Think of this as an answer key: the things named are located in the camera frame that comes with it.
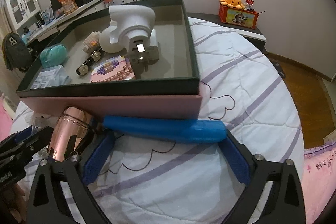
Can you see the orange octopus plush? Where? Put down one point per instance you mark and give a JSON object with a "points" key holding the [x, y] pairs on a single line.
{"points": [[233, 4]]}

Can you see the black floor scale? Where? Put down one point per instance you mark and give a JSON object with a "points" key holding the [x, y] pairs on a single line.
{"points": [[278, 68]]}

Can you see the white dual usb charger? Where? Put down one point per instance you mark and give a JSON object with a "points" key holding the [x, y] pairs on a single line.
{"points": [[142, 56]]}

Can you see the pink printed bedsheet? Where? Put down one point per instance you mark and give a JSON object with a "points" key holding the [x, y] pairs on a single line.
{"points": [[318, 181]]}

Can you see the white round figurine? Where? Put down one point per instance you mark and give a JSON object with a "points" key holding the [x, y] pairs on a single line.
{"points": [[128, 23]]}

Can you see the clear plastic labelled case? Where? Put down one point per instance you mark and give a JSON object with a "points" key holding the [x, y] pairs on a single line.
{"points": [[49, 77]]}

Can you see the orange snack bag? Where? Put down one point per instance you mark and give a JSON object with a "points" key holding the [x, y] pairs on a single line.
{"points": [[69, 6]]}

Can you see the black white low cabinet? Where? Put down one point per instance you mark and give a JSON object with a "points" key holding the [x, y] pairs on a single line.
{"points": [[254, 36]]}

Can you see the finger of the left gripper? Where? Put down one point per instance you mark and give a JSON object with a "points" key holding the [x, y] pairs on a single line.
{"points": [[24, 134], [84, 139]]}

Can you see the person left hand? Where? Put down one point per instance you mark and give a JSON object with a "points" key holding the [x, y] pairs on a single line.
{"points": [[13, 205]]}

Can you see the white glass door cabinet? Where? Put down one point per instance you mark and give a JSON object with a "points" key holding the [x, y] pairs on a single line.
{"points": [[21, 11]]}

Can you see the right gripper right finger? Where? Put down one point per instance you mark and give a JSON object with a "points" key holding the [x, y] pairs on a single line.
{"points": [[236, 158]]}

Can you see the white desk with drawers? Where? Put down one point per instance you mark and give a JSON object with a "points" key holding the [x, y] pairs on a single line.
{"points": [[62, 22]]}

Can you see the rose gold metal canister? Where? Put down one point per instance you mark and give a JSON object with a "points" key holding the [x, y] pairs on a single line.
{"points": [[71, 116]]}

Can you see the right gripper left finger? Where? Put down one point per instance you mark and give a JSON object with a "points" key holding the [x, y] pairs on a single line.
{"points": [[47, 203]]}

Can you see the pink pillow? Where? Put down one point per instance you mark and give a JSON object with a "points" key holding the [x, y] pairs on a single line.
{"points": [[5, 122]]}

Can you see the red picture storage box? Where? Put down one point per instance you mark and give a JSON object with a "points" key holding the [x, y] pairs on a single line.
{"points": [[238, 17]]}

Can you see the pink box with black rim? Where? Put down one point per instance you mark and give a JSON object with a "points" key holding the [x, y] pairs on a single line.
{"points": [[169, 90]]}

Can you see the pink white block figure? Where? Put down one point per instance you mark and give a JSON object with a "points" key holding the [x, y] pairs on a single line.
{"points": [[91, 43]]}

